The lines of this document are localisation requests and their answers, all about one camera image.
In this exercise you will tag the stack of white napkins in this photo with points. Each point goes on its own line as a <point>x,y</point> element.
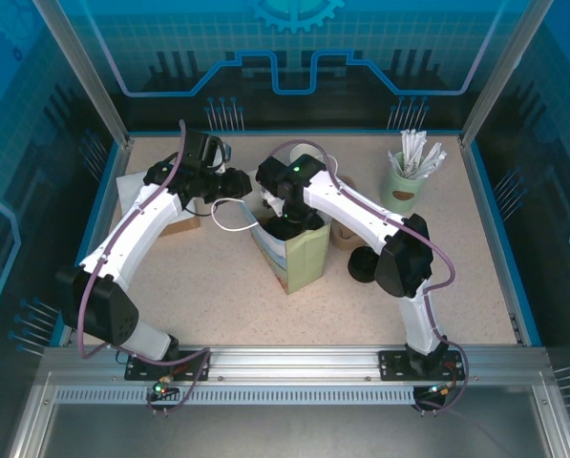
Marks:
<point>129,188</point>

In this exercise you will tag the printed paper gift bag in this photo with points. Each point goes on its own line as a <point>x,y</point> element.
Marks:
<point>303,262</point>

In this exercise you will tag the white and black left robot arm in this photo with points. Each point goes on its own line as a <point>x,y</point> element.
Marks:
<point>136,224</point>

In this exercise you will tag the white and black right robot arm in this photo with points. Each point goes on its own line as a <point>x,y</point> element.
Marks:
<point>356,205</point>

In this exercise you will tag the stack of green paper cups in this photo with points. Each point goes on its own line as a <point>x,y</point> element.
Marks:
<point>301,151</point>

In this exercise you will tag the stack of black cup lids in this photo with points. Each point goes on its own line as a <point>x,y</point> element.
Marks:
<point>361,267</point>

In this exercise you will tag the green jar straw holder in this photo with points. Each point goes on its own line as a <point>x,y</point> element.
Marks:
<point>394,181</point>

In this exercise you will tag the white wrapped straw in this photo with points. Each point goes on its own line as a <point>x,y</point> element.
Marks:
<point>436,163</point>
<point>418,145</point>
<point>410,145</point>
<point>430,157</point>
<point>393,160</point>
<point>404,148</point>

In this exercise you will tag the small circuit board with LED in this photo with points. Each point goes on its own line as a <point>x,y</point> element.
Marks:
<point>437,390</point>
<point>162,390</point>

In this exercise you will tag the aluminium frame post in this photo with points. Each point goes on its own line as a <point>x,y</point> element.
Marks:
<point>499,81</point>
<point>93,81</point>

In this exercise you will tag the aluminium mounting rail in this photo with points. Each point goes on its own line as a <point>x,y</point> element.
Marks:
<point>289,362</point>

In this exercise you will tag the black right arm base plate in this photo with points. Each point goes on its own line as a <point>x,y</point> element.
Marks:
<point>392,365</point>

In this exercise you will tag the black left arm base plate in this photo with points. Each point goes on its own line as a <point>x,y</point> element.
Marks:
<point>134,374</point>

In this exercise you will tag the aluminium base frame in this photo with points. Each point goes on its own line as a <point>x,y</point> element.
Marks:
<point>289,429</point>

